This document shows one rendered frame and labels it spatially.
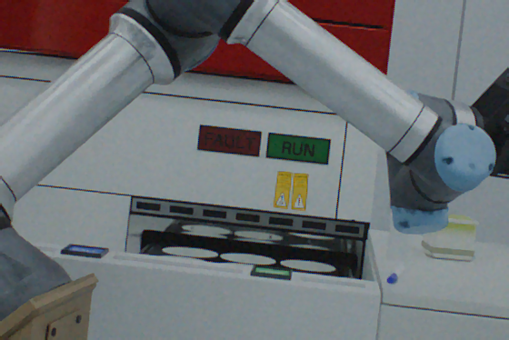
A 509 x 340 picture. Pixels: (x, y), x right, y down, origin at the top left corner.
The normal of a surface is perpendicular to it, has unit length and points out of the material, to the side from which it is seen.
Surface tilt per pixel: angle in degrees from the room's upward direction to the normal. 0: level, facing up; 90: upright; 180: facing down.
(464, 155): 68
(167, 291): 90
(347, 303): 90
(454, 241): 90
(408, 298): 90
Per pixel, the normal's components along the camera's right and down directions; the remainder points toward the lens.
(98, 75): 0.24, -0.32
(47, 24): -0.03, 0.05
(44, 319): 0.98, 0.12
